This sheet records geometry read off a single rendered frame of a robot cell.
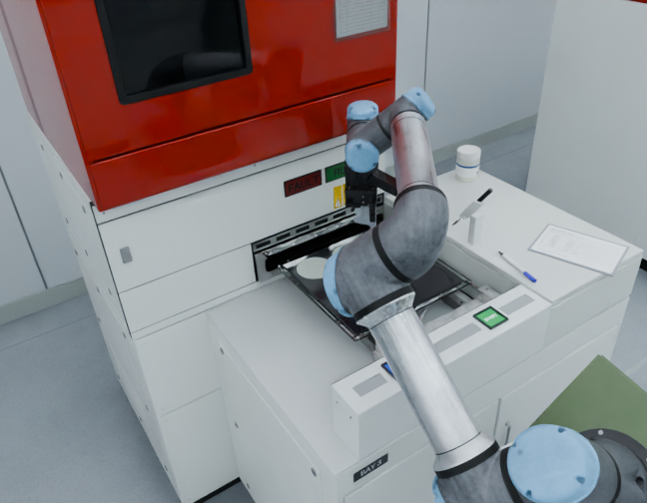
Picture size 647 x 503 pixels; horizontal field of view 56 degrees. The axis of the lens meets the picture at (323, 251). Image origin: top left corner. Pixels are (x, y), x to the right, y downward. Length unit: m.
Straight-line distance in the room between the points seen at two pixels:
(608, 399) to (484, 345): 0.27
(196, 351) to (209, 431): 0.33
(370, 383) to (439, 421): 0.24
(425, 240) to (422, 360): 0.20
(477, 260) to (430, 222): 0.61
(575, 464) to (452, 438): 0.19
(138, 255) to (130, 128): 0.34
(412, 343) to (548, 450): 0.26
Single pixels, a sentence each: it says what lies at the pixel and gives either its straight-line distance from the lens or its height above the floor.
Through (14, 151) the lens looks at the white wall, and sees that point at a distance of 2.93.
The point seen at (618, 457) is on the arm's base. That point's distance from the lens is 1.13.
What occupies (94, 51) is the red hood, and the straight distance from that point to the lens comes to 1.27.
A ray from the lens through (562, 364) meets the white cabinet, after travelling 1.71.
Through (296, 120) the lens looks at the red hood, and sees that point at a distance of 1.49.
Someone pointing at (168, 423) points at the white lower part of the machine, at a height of 0.48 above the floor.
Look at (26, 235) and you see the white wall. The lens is 3.09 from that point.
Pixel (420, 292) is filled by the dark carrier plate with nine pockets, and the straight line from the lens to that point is 1.55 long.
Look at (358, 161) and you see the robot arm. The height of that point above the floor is 1.27.
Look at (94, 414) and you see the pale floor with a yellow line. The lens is 2.66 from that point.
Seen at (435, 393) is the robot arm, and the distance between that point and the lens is 1.04.
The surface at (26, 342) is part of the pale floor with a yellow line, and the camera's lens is 3.13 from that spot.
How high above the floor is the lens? 1.87
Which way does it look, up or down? 35 degrees down
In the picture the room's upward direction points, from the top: 3 degrees counter-clockwise
